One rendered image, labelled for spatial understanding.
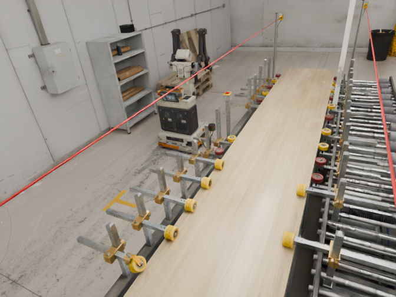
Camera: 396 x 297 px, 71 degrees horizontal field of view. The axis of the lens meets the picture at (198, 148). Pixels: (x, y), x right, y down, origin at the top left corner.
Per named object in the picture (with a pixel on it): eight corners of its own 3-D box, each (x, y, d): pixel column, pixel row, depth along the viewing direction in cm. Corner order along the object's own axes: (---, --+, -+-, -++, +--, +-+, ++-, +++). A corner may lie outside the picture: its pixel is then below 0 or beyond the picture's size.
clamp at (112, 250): (104, 261, 153) (101, 255, 150) (119, 243, 163) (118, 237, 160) (112, 264, 150) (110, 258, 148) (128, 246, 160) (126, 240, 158)
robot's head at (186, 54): (187, 58, 387) (189, 48, 389) (174, 58, 396) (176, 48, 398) (191, 63, 400) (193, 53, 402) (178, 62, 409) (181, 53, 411)
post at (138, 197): (148, 248, 190) (133, 194, 165) (150, 244, 193) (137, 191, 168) (152, 250, 188) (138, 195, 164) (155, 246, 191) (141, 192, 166)
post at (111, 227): (124, 280, 171) (104, 224, 147) (128, 275, 174) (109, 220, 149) (129, 281, 170) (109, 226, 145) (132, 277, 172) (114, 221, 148)
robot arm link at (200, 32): (195, 27, 384) (202, 27, 379) (200, 28, 395) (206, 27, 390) (196, 62, 400) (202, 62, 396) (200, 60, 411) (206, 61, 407)
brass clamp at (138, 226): (131, 228, 172) (130, 223, 169) (144, 214, 182) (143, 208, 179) (139, 231, 169) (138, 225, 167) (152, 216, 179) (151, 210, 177)
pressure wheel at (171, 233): (172, 226, 170) (167, 239, 166) (167, 223, 163) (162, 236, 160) (181, 229, 167) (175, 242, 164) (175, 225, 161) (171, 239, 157)
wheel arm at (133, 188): (129, 191, 202) (128, 187, 200) (132, 188, 205) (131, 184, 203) (190, 208, 181) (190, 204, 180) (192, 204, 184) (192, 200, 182)
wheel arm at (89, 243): (78, 242, 165) (76, 238, 163) (81, 238, 167) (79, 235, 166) (126, 262, 150) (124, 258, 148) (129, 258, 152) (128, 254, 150)
